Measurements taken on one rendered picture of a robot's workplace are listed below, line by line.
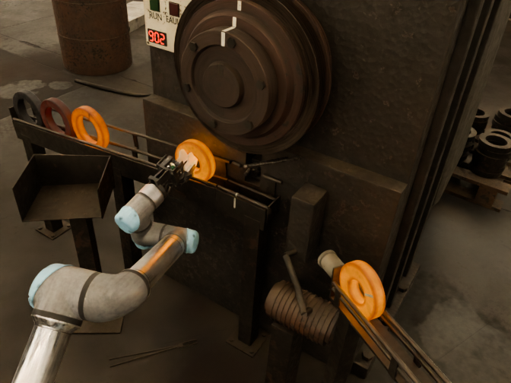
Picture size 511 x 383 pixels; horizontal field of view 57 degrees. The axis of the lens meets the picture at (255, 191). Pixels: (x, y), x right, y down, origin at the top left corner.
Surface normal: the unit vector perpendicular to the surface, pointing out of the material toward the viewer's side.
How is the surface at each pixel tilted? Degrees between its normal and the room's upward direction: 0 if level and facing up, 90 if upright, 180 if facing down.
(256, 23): 34
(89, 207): 5
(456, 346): 0
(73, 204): 5
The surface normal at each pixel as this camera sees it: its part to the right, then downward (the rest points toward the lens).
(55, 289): -0.10, -0.39
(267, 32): 0.21, -0.23
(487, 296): 0.06, -0.81
